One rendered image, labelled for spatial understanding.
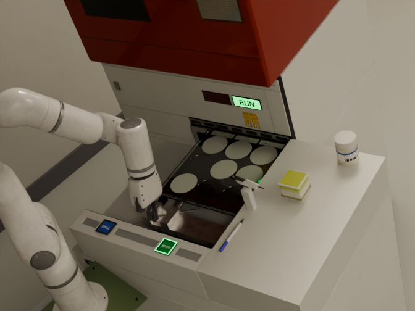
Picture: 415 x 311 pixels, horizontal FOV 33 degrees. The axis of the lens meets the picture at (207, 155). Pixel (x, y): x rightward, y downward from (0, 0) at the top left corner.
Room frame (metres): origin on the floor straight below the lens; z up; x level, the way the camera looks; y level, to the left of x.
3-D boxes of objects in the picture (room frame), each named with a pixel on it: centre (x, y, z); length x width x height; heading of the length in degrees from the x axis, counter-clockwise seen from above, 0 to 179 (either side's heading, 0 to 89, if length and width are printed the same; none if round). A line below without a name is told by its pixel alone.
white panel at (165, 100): (2.18, -0.02, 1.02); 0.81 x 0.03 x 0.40; 45
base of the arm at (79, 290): (1.58, 0.56, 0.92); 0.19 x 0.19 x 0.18
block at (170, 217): (1.79, 0.19, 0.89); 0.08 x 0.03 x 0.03; 135
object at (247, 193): (1.63, -0.09, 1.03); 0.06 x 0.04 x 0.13; 135
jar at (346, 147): (1.69, -0.43, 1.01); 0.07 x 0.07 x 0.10
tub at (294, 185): (1.62, -0.23, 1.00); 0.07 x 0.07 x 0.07; 45
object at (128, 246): (1.68, 0.31, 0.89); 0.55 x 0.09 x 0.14; 45
